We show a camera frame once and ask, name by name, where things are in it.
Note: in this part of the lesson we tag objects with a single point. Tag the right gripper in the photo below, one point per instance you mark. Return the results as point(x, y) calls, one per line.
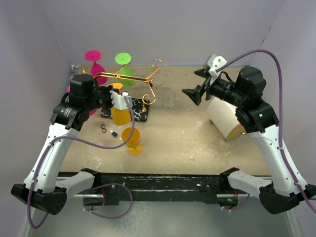
point(196, 94)

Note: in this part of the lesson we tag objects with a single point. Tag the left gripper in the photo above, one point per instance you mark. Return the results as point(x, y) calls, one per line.
point(112, 96)

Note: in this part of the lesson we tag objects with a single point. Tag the orange wine glass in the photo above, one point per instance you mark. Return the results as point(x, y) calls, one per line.
point(120, 117)
point(134, 145)

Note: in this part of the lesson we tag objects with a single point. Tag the pink wine glass front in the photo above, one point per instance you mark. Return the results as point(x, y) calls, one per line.
point(91, 112)

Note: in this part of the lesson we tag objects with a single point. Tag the pink wine glass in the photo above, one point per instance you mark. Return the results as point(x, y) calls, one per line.
point(91, 112)
point(94, 56)

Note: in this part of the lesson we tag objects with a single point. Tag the green wine glass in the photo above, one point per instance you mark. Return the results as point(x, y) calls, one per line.
point(124, 59)

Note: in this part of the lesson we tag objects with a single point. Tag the gold wine glass rack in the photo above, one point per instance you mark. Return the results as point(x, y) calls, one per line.
point(142, 104)

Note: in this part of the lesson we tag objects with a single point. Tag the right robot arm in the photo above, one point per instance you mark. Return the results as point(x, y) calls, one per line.
point(287, 188)

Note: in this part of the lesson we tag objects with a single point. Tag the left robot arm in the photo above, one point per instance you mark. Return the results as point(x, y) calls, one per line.
point(40, 189)

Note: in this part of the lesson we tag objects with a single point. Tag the white cylindrical box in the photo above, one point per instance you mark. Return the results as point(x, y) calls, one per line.
point(222, 115)

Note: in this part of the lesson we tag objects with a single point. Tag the small blue dropper bottle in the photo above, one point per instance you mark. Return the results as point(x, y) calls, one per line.
point(113, 133)

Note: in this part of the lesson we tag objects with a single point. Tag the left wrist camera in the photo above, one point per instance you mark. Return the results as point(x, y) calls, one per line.
point(125, 94)

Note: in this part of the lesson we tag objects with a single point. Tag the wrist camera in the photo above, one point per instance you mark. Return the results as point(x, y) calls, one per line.
point(125, 94)
point(211, 65)

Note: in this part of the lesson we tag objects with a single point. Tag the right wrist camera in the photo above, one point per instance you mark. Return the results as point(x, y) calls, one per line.
point(211, 65)

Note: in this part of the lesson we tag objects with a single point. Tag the black base frame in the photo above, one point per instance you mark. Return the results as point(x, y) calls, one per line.
point(112, 188)

